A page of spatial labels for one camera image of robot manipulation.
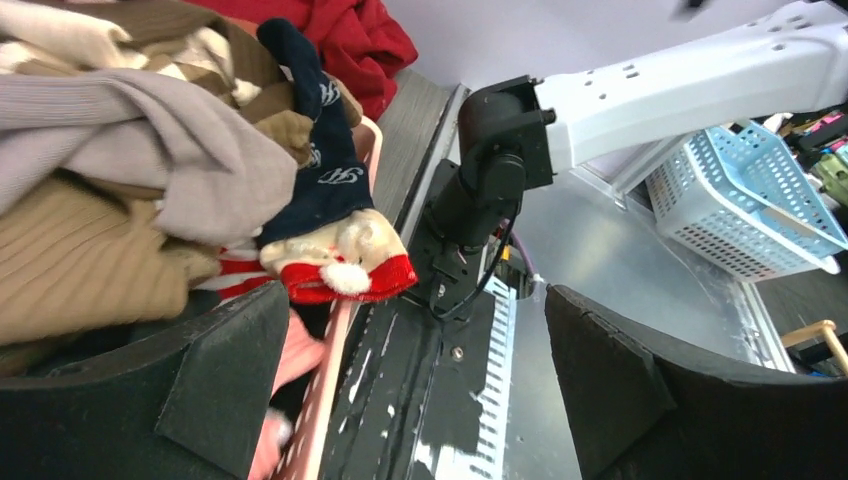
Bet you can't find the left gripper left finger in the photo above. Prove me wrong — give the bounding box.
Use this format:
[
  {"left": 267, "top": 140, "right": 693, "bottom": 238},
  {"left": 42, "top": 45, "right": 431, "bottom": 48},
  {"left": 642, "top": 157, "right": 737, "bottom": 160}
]
[{"left": 1, "top": 282, "right": 289, "bottom": 479}]

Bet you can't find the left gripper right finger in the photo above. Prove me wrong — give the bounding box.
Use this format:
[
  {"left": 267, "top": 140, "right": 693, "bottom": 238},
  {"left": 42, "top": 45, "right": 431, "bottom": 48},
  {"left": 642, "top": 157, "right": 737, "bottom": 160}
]
[{"left": 545, "top": 285, "right": 847, "bottom": 479}]

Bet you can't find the navy blue sock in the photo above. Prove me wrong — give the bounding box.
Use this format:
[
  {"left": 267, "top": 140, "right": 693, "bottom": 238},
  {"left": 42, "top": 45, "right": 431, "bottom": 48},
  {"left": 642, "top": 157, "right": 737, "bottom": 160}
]
[{"left": 256, "top": 18, "right": 418, "bottom": 304}]

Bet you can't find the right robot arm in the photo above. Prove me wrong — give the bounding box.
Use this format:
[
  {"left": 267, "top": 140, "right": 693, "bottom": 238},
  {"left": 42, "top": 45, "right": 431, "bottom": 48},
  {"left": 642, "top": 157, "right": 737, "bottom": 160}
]
[{"left": 424, "top": 1, "right": 847, "bottom": 248}]

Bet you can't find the pink plastic basket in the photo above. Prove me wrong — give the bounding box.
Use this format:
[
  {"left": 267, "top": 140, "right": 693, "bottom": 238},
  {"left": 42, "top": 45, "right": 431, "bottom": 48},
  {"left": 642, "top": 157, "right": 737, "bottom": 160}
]
[{"left": 248, "top": 115, "right": 386, "bottom": 480}]

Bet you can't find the tan ribbed sock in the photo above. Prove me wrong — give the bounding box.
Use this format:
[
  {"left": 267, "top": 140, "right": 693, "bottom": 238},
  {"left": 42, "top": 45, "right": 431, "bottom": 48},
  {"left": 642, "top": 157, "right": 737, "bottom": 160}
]
[{"left": 1, "top": 177, "right": 220, "bottom": 345}]

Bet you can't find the light blue plastic basket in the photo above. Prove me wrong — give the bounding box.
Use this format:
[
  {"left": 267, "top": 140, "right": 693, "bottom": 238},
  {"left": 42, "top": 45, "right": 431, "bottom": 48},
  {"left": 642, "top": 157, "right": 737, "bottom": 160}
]
[{"left": 646, "top": 122, "right": 847, "bottom": 283}]

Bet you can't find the grey beige sock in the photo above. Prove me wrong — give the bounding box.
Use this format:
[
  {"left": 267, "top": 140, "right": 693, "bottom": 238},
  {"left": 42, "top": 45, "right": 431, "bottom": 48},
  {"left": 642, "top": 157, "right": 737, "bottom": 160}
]
[{"left": 1, "top": 69, "right": 297, "bottom": 245}]

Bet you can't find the red cloth on table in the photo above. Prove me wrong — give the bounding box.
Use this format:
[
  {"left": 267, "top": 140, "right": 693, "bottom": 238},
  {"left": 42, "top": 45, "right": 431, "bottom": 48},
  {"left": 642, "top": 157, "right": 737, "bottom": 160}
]
[{"left": 197, "top": 0, "right": 418, "bottom": 120}]

